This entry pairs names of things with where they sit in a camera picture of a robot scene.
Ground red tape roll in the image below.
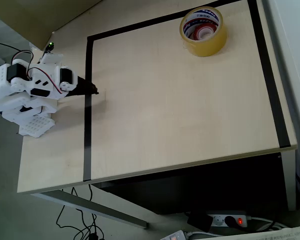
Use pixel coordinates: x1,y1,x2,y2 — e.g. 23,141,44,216
189,24,218,41

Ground yellow packing tape roll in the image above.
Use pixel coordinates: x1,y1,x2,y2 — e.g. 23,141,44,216
179,6,228,58

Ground grey metal desk foot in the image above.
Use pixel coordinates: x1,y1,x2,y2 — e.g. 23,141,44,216
30,189,149,230

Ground small white power strip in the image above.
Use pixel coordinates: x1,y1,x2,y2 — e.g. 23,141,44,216
160,229,187,240

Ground black power adapter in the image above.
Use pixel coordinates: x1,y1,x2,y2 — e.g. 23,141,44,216
186,211,214,233

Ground black round plug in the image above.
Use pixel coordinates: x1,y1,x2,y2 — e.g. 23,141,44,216
224,215,238,228

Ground grey desk side leg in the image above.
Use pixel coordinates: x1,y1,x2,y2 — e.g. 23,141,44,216
279,149,298,212

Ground printed paper sheet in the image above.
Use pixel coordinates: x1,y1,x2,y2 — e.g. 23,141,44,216
215,224,300,240

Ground white camera mount green LED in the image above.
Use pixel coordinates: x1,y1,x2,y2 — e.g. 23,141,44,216
39,42,64,65

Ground thin black cable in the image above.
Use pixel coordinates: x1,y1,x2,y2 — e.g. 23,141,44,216
0,39,22,52

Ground tangled black floor cables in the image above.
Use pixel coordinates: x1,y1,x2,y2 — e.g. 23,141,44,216
55,184,106,240

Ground white power strip red switch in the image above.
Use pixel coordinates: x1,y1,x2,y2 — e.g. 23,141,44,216
206,211,249,229

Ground white power cable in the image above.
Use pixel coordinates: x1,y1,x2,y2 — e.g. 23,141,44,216
246,215,289,232

